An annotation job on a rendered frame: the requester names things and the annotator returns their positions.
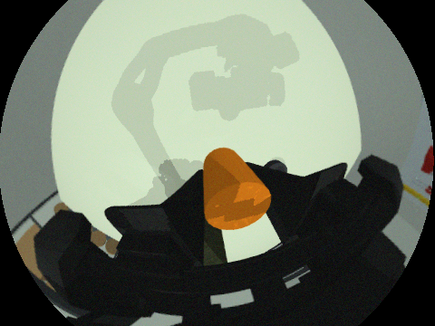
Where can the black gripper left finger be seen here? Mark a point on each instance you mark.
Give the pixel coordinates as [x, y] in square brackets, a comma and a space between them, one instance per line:
[181, 216]

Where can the black round pedestal with silver shaft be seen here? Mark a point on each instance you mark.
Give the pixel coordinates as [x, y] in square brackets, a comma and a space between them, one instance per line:
[275, 164]

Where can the orange knob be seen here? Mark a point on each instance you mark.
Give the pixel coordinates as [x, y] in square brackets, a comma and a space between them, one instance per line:
[233, 195]

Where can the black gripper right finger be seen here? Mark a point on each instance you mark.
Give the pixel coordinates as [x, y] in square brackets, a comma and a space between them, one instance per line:
[292, 195]

